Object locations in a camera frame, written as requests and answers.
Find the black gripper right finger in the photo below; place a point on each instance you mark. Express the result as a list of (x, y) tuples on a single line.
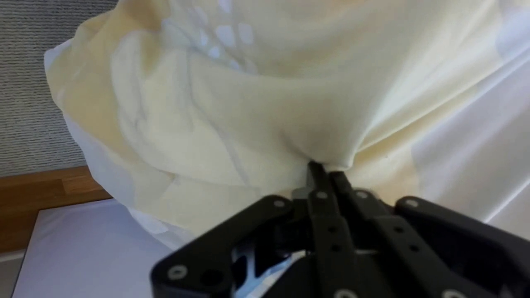
[(435, 251)]

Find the yellow grey floral bed sheet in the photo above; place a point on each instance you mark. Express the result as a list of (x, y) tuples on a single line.
[(192, 110)]

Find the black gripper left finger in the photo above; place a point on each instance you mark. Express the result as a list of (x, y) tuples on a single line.
[(274, 249)]

